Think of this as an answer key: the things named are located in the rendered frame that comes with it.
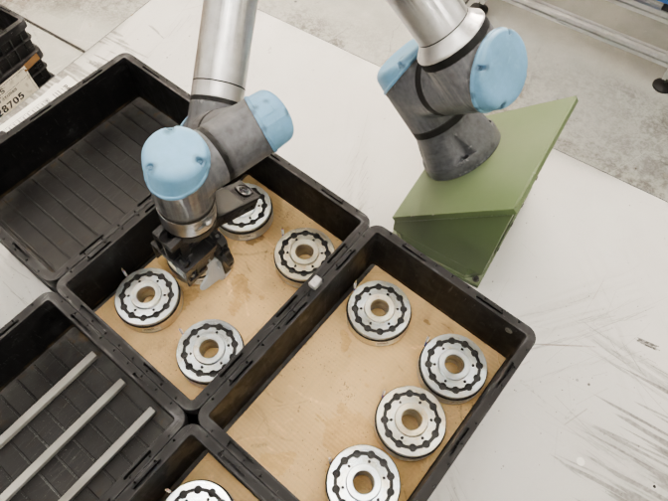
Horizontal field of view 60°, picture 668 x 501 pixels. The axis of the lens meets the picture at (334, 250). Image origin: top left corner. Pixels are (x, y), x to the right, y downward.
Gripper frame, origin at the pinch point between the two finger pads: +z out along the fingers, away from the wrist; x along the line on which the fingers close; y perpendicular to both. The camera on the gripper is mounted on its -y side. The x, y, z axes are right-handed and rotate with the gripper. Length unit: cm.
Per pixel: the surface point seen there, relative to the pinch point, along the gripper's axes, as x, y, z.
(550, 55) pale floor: 6, -183, 85
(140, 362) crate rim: 6.7, 19.5, -9.0
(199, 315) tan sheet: 4.7, 7.8, 1.4
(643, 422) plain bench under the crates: 73, -29, 5
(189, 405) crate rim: 16.1, 19.3, -10.2
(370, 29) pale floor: -61, -146, 94
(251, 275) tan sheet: 6.3, -3.0, 1.2
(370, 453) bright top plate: 38.9, 7.5, -6.1
